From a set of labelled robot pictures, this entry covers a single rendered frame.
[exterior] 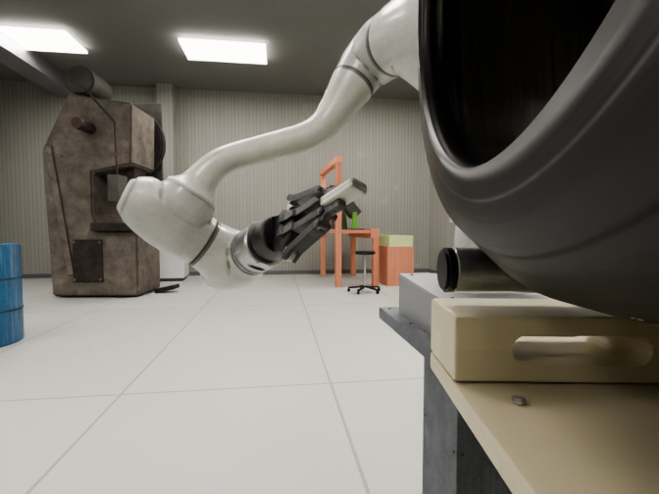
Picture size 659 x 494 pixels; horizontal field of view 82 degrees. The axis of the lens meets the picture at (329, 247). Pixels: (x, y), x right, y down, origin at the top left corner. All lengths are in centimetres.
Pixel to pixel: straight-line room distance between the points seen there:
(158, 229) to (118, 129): 524
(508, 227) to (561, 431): 15
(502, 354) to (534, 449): 10
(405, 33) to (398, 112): 780
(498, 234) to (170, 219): 58
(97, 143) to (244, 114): 315
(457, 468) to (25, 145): 883
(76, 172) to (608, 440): 606
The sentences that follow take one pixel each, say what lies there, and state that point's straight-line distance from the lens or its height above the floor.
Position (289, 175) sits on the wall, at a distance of 789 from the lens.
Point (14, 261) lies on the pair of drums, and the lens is 402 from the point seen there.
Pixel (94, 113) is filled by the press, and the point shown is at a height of 246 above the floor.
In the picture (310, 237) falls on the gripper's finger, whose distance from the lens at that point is 59.
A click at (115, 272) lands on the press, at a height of 34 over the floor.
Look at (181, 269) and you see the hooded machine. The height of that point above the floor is 22.
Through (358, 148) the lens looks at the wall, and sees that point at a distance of 816.
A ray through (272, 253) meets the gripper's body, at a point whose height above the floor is 90.
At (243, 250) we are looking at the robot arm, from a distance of 69.
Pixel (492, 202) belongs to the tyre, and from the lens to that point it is 25.
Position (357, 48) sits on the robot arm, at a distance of 90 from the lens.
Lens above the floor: 94
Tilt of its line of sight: 3 degrees down
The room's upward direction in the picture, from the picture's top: straight up
